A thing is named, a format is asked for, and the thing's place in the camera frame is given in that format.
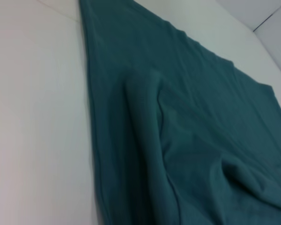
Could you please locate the teal blue printed t-shirt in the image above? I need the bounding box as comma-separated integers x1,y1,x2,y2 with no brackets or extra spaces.
78,0,281,225

